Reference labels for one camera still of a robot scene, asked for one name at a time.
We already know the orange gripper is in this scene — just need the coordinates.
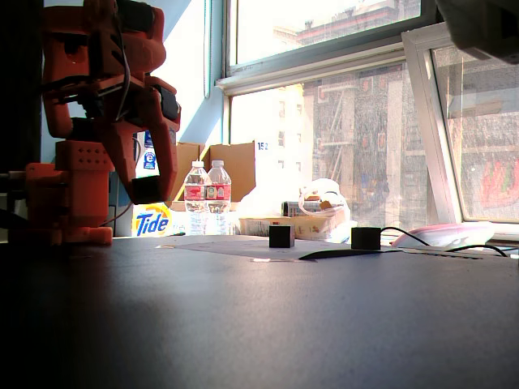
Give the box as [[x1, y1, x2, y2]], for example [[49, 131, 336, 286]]
[[99, 75, 182, 205]]

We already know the white numbered grid sheet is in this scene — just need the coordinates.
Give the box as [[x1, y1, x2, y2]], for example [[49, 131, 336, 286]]
[[156, 239, 321, 263]]

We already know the black cube with X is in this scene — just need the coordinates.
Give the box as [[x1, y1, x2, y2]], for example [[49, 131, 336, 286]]
[[268, 224, 295, 249], [350, 226, 382, 250]]

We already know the clear water bottle red label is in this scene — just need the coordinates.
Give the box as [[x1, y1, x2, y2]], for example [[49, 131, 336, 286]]
[[205, 159, 234, 237], [183, 160, 212, 237]]

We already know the Tide detergent box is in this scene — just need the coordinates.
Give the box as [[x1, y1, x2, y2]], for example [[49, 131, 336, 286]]
[[130, 128, 175, 238]]

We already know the brown cardboard box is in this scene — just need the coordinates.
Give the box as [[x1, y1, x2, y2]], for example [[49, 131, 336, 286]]
[[165, 140, 258, 212]]

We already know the cardboard food tray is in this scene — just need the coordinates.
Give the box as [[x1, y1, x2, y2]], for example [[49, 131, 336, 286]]
[[238, 211, 346, 242]]

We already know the printed snack package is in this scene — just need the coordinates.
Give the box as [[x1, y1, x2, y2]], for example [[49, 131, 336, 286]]
[[281, 199, 324, 217]]

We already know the clear plastic bag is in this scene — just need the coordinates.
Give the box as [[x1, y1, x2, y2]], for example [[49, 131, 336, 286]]
[[298, 177, 350, 222]]

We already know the open window sash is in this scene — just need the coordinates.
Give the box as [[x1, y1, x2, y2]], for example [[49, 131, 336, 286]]
[[400, 22, 519, 237]]

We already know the pink pencil case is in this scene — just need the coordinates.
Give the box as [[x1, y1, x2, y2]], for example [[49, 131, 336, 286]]
[[391, 221, 496, 250]]

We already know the window frame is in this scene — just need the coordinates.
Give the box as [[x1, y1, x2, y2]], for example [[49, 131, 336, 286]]
[[204, 0, 519, 237]]

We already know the black mains cable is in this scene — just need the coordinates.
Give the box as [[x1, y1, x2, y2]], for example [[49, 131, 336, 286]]
[[379, 225, 431, 247]]

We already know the thin dark leader arm cable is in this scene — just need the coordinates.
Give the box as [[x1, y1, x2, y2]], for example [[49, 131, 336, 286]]
[[444, 244, 510, 259]]

